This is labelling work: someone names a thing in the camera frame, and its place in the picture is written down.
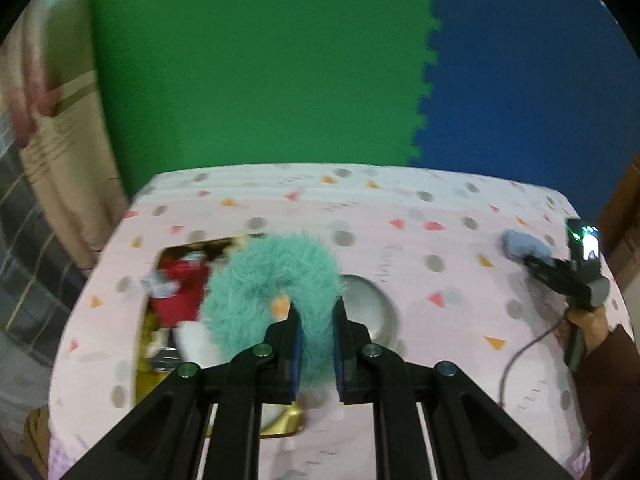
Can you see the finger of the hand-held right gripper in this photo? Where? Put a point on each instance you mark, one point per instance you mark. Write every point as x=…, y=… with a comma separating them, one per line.
x=542, y=267

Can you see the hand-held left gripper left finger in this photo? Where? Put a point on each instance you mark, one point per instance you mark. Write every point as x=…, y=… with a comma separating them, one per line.
x=295, y=355

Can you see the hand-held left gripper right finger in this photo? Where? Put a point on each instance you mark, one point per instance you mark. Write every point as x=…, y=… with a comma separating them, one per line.
x=341, y=355

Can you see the blue towel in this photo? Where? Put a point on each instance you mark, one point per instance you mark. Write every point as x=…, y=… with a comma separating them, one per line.
x=517, y=242

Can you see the red tin box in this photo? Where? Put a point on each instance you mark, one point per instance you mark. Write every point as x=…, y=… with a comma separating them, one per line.
x=290, y=420

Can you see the teal fluffy scrunchie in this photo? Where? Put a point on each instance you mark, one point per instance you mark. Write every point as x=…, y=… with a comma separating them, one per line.
x=250, y=280

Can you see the red and silver pouch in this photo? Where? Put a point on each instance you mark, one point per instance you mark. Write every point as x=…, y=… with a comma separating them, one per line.
x=180, y=295

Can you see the person's right forearm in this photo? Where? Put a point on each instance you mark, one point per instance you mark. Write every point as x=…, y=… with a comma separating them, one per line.
x=617, y=360

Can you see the person's right hand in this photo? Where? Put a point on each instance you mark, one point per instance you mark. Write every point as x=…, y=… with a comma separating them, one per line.
x=592, y=330

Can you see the steel bowl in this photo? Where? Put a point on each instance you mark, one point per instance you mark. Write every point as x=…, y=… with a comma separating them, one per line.
x=372, y=310

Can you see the pink patterned tablecloth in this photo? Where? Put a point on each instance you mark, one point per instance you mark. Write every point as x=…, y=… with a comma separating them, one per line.
x=400, y=260

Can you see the blue foam mat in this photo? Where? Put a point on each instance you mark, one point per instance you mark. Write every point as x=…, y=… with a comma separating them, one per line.
x=525, y=85

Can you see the brown cloth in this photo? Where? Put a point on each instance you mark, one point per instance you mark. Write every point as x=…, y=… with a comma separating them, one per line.
x=37, y=435

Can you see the green foam mat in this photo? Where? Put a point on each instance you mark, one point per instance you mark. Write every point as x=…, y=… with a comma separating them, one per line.
x=250, y=85

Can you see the dark plaid cloth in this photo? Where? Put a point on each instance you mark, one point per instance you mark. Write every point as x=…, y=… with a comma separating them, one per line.
x=25, y=260

